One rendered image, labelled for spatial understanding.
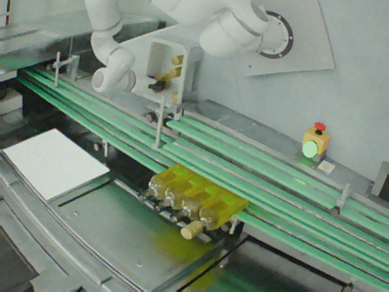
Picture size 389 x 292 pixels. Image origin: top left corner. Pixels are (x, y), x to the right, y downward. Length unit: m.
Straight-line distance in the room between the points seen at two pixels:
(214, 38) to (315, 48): 0.35
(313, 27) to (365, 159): 0.42
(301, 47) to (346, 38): 0.16
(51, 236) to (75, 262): 0.13
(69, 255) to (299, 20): 0.94
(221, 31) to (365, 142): 0.54
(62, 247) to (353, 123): 0.92
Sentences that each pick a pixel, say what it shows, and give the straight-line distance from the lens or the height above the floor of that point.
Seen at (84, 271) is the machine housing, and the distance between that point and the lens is 1.03.
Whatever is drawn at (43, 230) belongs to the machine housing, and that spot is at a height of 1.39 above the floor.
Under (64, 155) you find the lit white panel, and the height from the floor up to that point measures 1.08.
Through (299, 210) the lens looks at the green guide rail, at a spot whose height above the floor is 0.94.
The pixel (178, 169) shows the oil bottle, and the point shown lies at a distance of 1.16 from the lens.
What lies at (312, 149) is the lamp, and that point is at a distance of 1.06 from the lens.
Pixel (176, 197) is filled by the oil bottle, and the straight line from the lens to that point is 1.06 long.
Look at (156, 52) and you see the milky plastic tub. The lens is 1.37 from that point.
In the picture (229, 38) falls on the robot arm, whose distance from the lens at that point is 0.84.
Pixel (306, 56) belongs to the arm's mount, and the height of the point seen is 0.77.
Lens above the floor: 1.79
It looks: 47 degrees down
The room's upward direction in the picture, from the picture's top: 116 degrees counter-clockwise
